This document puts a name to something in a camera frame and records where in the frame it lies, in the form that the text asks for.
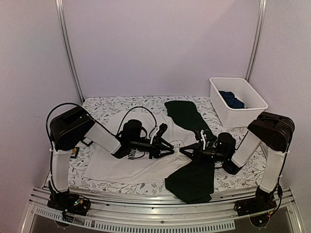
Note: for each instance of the white green raglan t-shirt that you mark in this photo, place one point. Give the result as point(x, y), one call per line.
point(191, 181)

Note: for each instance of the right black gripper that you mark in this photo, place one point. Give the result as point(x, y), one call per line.
point(197, 148)

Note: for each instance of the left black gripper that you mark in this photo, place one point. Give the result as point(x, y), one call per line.
point(155, 150)

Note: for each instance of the black display box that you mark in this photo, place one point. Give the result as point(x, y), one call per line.
point(87, 142)
point(74, 156)

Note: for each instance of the black display box far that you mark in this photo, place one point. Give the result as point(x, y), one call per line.
point(87, 142)

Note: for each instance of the aluminium front rail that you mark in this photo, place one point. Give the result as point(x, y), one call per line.
point(135, 213)

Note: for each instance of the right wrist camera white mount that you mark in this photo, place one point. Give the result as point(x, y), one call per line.
point(201, 137)

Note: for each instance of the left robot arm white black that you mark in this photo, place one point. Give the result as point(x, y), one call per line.
point(73, 126)

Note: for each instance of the floral patterned table mat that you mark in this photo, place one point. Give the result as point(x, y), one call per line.
point(111, 111)

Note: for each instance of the right aluminium frame post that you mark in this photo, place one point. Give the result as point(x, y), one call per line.
point(257, 38)

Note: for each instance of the aluminium frame post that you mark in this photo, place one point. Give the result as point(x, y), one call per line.
point(257, 38)
point(66, 42)

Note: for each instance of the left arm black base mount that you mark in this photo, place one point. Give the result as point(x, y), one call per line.
point(69, 203)

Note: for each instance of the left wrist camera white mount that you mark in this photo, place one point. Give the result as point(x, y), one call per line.
point(156, 137)

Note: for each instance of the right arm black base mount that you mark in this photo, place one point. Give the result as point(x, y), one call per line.
point(262, 201)

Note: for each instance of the left aluminium frame post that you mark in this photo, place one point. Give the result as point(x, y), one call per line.
point(66, 42)

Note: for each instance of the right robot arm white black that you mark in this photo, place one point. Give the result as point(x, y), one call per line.
point(273, 132)

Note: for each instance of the white plastic bin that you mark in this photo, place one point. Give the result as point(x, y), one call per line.
point(229, 117)

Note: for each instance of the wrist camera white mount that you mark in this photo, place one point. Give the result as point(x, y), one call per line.
point(156, 137)
point(201, 137)

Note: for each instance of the dark blue cloth in bin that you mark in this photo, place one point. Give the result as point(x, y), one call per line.
point(231, 100)

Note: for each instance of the black display box near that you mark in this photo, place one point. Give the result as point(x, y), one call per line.
point(74, 156)

